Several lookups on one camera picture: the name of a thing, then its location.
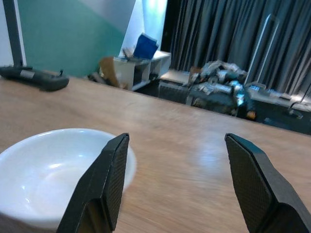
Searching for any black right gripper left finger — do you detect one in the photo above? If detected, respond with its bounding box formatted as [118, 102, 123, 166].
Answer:
[57, 133, 130, 233]

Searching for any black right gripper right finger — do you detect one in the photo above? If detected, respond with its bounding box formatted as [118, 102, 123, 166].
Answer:
[225, 133, 311, 233]

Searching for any white bowl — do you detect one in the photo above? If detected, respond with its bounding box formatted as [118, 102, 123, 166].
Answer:
[0, 128, 137, 230]

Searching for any grey clutter pile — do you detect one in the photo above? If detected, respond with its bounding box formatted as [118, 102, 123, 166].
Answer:
[188, 60, 255, 115]

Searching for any brown cardboard piece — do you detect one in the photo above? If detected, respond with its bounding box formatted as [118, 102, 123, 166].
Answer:
[99, 56, 122, 87]

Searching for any white open shelf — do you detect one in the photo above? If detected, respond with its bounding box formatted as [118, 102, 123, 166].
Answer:
[113, 50, 172, 92]

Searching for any black ribbed case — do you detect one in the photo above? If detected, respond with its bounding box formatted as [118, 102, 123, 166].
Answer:
[157, 79, 191, 104]

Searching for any blue bag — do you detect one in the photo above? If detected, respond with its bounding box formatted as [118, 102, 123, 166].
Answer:
[133, 33, 160, 60]

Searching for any dark grey curtain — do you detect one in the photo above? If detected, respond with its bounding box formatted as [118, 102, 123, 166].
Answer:
[161, 0, 311, 95]

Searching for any clear plastic arch frame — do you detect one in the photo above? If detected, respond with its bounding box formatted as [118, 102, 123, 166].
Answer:
[246, 13, 282, 86]

